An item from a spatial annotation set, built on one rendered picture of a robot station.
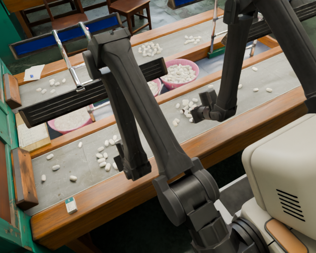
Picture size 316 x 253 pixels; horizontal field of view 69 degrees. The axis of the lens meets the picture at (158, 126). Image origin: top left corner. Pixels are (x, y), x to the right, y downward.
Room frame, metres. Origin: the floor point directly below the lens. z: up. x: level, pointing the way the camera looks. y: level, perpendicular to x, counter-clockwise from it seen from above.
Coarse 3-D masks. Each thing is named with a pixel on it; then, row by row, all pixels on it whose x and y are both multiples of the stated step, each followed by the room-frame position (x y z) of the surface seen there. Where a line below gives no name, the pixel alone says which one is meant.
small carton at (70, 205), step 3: (69, 198) 0.43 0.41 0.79; (72, 198) 0.43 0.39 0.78; (66, 201) 0.42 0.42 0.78; (69, 201) 0.42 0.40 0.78; (72, 201) 0.42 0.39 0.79; (66, 204) 0.41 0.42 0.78; (69, 204) 0.41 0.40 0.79; (72, 204) 0.41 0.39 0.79; (75, 204) 0.41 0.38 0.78; (66, 207) 0.40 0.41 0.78; (69, 207) 0.39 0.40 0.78; (72, 207) 0.39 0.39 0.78; (75, 207) 0.39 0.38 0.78; (69, 210) 0.38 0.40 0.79; (72, 210) 0.38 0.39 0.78; (75, 210) 0.38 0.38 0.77; (69, 213) 0.37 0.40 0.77
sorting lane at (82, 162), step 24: (264, 72) 1.14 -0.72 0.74; (288, 72) 1.11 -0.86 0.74; (192, 96) 1.01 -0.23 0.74; (240, 96) 0.95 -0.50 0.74; (264, 96) 0.93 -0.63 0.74; (168, 120) 0.84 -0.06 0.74; (216, 120) 0.80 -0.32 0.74; (72, 144) 0.76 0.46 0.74; (96, 144) 0.74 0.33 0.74; (144, 144) 0.70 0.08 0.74; (48, 168) 0.63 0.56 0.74; (72, 168) 0.61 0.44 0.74; (96, 168) 0.59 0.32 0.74; (48, 192) 0.50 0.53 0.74; (72, 192) 0.48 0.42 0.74
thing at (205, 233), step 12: (204, 228) 0.12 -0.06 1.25; (216, 228) 0.12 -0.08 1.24; (228, 228) 0.12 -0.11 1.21; (192, 240) 0.12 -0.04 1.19; (204, 240) 0.11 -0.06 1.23; (216, 240) 0.10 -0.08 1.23; (228, 240) 0.10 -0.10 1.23; (204, 252) 0.09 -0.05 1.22; (216, 252) 0.08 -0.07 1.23; (228, 252) 0.08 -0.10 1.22; (240, 252) 0.08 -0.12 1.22; (252, 252) 0.08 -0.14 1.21
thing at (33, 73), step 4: (44, 64) 1.50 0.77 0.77; (32, 68) 1.48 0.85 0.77; (36, 68) 1.47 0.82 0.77; (40, 68) 1.46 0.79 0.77; (28, 72) 1.43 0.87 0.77; (32, 72) 1.43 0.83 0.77; (36, 72) 1.42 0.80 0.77; (40, 72) 1.41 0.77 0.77; (28, 76) 1.38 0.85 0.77; (32, 76) 1.37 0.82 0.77; (36, 76) 1.37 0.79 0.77; (24, 80) 1.34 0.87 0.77; (28, 80) 1.34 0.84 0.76
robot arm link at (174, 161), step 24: (96, 48) 0.45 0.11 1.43; (120, 48) 0.44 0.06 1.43; (120, 72) 0.39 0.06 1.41; (144, 96) 0.35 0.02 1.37; (144, 120) 0.31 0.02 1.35; (168, 144) 0.26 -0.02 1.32; (168, 168) 0.22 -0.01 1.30; (192, 168) 0.23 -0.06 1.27; (168, 192) 0.18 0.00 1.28; (216, 192) 0.18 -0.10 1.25; (168, 216) 0.16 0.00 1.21
